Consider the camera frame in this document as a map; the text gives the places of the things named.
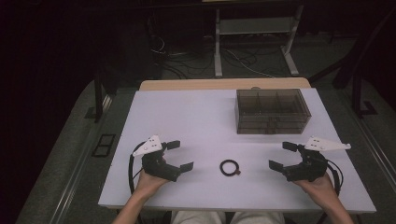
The person's left hand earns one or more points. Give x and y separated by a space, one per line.
148 185

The grey metal shelf stand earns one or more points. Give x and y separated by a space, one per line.
253 26

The person's right hand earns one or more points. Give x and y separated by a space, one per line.
322 188

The clear brown drawer box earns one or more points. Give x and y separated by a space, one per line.
272 110

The black stand with foot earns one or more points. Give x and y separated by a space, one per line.
358 93

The light grey pants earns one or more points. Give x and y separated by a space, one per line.
193 218

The wooden table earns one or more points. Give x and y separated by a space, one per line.
218 84

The dark metal stand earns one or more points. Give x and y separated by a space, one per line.
104 87

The metal floor rail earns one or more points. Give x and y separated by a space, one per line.
370 133
73 177

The black rectangular floor frame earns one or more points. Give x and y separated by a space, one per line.
104 145

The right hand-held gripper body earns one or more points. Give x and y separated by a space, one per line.
308 169

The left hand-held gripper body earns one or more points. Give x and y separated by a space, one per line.
157 166

